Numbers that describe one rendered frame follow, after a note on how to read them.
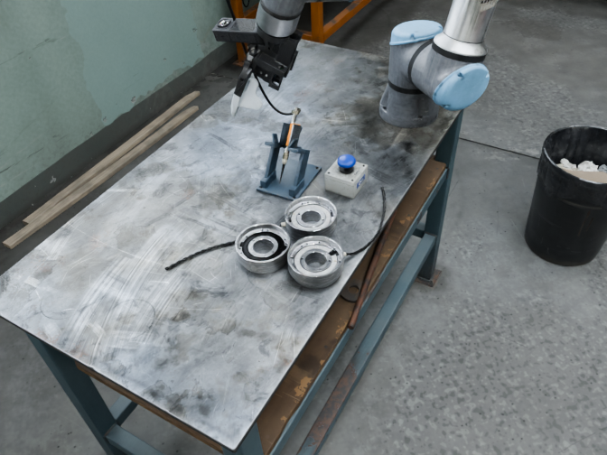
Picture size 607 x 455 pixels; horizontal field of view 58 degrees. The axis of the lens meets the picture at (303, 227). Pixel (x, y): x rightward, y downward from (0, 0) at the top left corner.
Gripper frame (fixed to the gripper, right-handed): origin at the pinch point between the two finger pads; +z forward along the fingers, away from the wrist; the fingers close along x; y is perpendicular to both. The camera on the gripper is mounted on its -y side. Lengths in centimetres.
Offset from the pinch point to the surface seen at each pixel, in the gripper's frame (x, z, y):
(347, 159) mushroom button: -3.1, 0.3, 25.7
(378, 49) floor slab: 203, 133, 21
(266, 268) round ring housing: -33.5, 2.9, 20.9
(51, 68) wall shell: 57, 104, -98
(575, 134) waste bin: 89, 37, 99
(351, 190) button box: -7.3, 3.5, 29.5
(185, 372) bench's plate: -57, 3, 17
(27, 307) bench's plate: -56, 17, -15
